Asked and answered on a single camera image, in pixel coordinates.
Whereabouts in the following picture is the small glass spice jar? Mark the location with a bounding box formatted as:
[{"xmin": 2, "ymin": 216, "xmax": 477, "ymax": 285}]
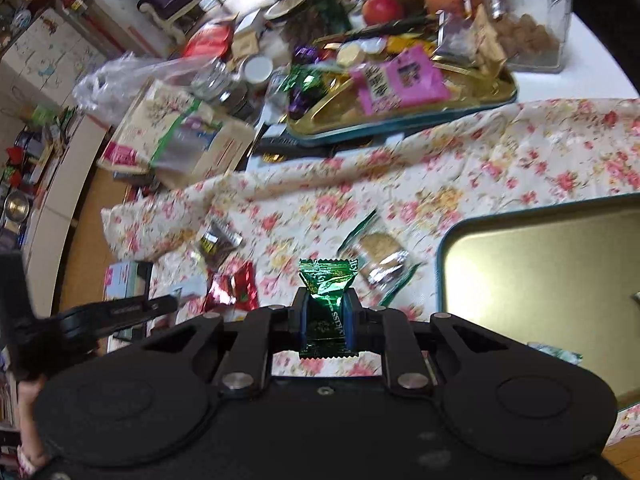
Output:
[{"xmin": 189, "ymin": 58, "xmax": 250, "ymax": 118}]

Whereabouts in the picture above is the kraft paper zip bag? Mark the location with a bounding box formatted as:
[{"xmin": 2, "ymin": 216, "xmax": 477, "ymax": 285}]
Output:
[{"xmin": 98, "ymin": 79, "xmax": 255, "ymax": 190}]

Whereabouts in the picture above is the empty gold tin tray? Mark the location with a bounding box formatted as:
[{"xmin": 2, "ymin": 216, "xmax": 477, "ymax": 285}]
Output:
[{"xmin": 436, "ymin": 194, "xmax": 639, "ymax": 408}]

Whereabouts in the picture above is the floral tablecloth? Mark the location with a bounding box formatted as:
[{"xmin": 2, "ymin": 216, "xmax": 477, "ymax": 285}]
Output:
[{"xmin": 98, "ymin": 96, "xmax": 640, "ymax": 447}]

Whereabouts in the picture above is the brown jujube snack packet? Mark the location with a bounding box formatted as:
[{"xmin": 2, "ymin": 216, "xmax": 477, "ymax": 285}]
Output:
[{"xmin": 196, "ymin": 218, "xmax": 243, "ymax": 271}]

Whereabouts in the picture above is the clear biscuit packet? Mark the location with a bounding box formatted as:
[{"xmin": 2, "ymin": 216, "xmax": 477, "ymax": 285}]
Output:
[{"xmin": 336, "ymin": 210, "xmax": 419, "ymax": 304}]

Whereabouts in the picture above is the purple foil candy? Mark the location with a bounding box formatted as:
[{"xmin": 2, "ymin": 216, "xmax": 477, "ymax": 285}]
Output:
[{"xmin": 292, "ymin": 46, "xmax": 321, "ymax": 66}]

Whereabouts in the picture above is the grey white wrapper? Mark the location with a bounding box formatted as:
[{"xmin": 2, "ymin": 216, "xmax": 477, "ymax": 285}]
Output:
[{"xmin": 169, "ymin": 275, "xmax": 208, "ymax": 308}]

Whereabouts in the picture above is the green can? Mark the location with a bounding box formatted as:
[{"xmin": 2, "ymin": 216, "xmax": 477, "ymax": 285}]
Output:
[{"xmin": 311, "ymin": 0, "xmax": 352, "ymax": 34}]

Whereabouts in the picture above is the clear plastic bag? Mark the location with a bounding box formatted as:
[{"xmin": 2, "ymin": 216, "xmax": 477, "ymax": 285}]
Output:
[{"xmin": 72, "ymin": 52, "xmax": 213, "ymax": 126}]

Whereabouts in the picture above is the dark glass jar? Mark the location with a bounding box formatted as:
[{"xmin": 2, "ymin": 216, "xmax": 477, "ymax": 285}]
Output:
[{"xmin": 264, "ymin": 0, "xmax": 328, "ymax": 51}]

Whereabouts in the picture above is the silver foil packet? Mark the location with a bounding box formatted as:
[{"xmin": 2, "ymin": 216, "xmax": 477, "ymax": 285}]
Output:
[{"xmin": 435, "ymin": 11, "xmax": 475, "ymax": 63}]

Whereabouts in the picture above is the green white Subiaoge snack packet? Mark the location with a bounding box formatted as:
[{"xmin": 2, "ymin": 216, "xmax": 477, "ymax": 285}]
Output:
[{"xmin": 527, "ymin": 341, "xmax": 582, "ymax": 365}]

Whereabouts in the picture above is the white jar lid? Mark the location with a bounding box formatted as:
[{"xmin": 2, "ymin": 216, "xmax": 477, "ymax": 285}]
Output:
[{"xmin": 241, "ymin": 54, "xmax": 273, "ymax": 87}]

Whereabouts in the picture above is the black remote control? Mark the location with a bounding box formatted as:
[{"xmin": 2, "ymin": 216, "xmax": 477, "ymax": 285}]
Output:
[{"xmin": 253, "ymin": 136, "xmax": 306, "ymax": 158}]

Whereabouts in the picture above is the gold tray with snacks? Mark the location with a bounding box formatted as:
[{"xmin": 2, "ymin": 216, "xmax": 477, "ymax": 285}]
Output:
[{"xmin": 277, "ymin": 23, "xmax": 518, "ymax": 148}]

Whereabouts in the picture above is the green foil candy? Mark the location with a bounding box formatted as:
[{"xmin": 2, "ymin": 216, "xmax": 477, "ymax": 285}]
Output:
[{"xmin": 298, "ymin": 259, "xmax": 358, "ymax": 359}]

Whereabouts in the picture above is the beige cracker packet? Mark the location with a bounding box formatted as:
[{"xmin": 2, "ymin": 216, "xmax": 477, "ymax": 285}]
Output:
[{"xmin": 472, "ymin": 4, "xmax": 506, "ymax": 79}]

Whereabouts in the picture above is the glass cookie jar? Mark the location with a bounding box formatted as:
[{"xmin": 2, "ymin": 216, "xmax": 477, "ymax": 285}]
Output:
[{"xmin": 484, "ymin": 0, "xmax": 573, "ymax": 74}]

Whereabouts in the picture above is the pink snack packet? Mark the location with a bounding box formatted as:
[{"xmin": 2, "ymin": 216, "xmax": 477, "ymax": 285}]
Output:
[{"xmin": 349, "ymin": 46, "xmax": 451, "ymax": 115}]

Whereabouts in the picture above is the red foil snack packet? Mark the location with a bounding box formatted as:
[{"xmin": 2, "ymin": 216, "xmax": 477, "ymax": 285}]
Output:
[{"xmin": 205, "ymin": 261, "xmax": 259, "ymax": 312}]

